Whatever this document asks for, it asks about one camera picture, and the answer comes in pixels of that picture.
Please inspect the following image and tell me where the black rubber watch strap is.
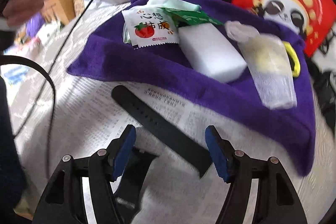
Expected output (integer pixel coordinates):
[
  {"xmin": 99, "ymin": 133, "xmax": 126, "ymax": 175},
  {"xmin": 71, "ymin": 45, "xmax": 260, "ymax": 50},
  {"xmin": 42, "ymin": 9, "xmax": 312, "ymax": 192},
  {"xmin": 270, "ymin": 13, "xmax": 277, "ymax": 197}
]
[{"xmin": 111, "ymin": 85, "xmax": 214, "ymax": 179}]

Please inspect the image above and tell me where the white foam sponge block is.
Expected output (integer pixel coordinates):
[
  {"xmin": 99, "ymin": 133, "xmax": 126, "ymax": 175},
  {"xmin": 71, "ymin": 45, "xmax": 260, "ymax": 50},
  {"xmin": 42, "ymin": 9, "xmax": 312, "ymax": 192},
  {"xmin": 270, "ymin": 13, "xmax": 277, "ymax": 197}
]
[{"xmin": 178, "ymin": 23, "xmax": 247, "ymax": 83}]

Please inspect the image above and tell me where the white plastic wrap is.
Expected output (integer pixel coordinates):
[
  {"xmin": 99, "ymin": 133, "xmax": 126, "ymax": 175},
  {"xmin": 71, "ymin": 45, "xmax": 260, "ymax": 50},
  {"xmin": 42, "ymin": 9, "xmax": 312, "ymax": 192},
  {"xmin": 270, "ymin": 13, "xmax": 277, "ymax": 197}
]
[{"xmin": 224, "ymin": 21, "xmax": 260, "ymax": 43}]

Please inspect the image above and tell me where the white tomato print sachet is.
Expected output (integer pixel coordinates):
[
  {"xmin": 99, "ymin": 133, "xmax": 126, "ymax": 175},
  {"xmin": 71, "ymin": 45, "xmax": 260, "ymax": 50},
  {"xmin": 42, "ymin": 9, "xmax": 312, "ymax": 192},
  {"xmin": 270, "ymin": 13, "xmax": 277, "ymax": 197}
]
[{"xmin": 122, "ymin": 6, "xmax": 179, "ymax": 48}]

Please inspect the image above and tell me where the green foil sachet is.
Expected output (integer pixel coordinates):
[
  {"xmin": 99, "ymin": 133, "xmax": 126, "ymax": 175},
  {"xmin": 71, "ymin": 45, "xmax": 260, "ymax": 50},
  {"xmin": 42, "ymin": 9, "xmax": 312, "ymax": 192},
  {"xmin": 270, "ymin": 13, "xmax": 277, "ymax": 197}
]
[{"xmin": 161, "ymin": 7, "xmax": 223, "ymax": 28}]

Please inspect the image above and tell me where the dark blue sleeve forearm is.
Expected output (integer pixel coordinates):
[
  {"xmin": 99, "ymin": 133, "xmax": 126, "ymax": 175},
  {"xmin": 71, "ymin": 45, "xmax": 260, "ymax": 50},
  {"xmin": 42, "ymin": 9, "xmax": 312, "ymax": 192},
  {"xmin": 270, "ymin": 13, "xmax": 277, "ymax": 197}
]
[{"xmin": 0, "ymin": 79, "xmax": 27, "ymax": 211}]

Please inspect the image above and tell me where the newspaper sheet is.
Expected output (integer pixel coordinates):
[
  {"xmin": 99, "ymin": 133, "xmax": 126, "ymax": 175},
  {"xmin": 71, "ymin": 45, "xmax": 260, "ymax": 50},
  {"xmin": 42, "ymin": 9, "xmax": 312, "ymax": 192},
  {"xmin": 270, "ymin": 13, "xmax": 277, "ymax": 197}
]
[{"xmin": 14, "ymin": 79, "xmax": 302, "ymax": 224}]

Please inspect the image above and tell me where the purple fleece towel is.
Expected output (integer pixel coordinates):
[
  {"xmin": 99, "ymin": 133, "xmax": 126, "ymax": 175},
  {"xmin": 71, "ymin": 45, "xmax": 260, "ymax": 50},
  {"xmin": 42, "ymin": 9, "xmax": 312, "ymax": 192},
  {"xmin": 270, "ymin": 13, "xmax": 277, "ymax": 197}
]
[{"xmin": 67, "ymin": 0, "xmax": 315, "ymax": 176}]

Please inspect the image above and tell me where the clear bag with yellow sponge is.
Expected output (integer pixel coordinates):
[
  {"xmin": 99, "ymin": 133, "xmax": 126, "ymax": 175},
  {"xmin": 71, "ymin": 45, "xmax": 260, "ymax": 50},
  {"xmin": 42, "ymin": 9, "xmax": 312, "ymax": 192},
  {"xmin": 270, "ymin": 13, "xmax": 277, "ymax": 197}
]
[{"xmin": 238, "ymin": 34, "xmax": 297, "ymax": 110}]

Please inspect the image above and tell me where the yellow black carabiner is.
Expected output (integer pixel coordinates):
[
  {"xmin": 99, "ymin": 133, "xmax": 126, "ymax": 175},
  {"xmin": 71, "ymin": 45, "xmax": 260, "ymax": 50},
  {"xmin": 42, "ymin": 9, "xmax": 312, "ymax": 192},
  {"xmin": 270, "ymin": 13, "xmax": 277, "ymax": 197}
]
[{"xmin": 282, "ymin": 41, "xmax": 301, "ymax": 78}]

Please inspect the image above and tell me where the green tissue pack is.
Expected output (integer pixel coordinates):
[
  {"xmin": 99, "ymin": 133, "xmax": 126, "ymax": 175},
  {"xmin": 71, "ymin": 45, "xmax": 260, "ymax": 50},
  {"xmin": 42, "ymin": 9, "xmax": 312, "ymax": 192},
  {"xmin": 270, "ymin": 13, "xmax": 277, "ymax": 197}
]
[{"xmin": 122, "ymin": 24, "xmax": 131, "ymax": 44}]

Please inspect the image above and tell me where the white Nike bag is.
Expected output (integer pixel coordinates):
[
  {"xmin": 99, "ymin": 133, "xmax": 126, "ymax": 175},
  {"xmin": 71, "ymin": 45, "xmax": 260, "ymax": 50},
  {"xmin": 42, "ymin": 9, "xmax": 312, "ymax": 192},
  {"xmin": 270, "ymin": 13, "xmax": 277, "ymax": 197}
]
[{"xmin": 305, "ymin": 27, "xmax": 335, "ymax": 133}]

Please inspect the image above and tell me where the white plush toy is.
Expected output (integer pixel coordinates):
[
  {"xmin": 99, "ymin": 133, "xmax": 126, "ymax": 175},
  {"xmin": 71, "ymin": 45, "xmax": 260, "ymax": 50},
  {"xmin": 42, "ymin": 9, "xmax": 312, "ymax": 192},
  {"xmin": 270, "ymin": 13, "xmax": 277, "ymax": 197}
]
[{"xmin": 14, "ymin": 21, "xmax": 63, "ymax": 46}]

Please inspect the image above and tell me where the wooden cabinet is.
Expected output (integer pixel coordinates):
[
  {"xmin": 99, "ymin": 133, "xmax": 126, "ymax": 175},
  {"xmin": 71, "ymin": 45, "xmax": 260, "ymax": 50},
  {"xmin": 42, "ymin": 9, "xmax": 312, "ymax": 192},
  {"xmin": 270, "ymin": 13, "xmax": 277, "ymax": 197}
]
[{"xmin": 41, "ymin": 0, "xmax": 76, "ymax": 26}]

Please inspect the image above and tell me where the black cable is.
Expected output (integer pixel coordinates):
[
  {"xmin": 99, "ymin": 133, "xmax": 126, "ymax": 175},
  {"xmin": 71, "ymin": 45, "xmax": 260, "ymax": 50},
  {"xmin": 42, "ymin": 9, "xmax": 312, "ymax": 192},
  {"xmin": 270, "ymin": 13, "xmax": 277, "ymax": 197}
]
[{"xmin": 0, "ymin": 0, "xmax": 124, "ymax": 180}]

